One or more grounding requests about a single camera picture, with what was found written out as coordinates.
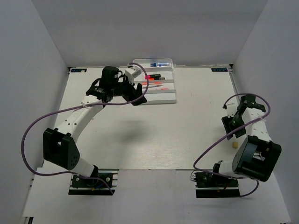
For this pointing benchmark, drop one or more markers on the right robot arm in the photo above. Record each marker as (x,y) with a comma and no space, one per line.
(258,154)

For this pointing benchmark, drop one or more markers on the tan eraser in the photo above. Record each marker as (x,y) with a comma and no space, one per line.
(235,144)

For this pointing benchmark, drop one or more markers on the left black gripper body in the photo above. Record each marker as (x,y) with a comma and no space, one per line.
(124,89)

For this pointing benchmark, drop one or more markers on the clear blue-capped spray bottle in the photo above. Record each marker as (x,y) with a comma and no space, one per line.
(160,65)

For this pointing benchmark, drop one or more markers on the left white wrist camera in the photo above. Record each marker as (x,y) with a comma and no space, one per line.
(131,73)

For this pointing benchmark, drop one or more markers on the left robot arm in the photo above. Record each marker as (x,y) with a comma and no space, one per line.
(59,144)

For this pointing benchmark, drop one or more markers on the blue table label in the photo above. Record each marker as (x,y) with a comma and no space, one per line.
(78,70)
(219,69)

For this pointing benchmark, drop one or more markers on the orange-capped black marker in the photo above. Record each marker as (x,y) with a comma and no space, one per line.
(157,78)

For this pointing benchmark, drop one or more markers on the left blue table label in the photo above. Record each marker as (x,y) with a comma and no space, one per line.
(78,70)

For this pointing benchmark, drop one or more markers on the grey thin pen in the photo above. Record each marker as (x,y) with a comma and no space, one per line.
(152,86)

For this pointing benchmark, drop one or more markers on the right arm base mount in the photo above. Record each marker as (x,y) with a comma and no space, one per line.
(208,185)

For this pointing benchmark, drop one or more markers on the right blue table label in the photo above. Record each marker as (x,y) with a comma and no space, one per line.
(219,69)

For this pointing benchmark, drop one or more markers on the pink black highlighter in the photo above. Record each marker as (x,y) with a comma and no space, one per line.
(154,76)

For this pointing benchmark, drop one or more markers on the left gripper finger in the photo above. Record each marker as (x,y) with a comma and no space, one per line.
(139,91)
(140,101)

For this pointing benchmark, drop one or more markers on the white tiered organizer tray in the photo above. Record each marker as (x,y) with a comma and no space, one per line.
(165,96)

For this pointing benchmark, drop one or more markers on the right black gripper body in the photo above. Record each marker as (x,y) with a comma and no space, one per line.
(232,122)

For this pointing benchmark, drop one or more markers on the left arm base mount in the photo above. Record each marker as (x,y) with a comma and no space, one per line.
(83,187)

